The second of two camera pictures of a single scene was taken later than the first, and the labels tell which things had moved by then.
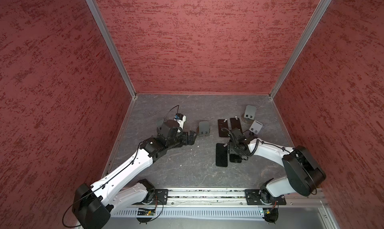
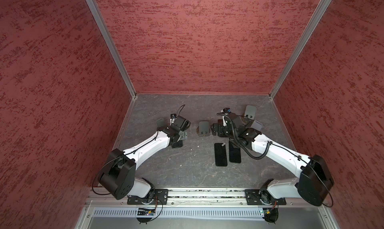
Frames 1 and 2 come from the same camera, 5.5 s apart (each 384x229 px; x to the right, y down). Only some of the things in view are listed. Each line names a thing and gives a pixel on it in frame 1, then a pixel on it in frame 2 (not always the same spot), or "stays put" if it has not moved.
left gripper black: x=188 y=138 → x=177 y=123
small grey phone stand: x=255 y=127 stays put
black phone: x=235 y=158 stays put
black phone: x=221 y=155 stays put
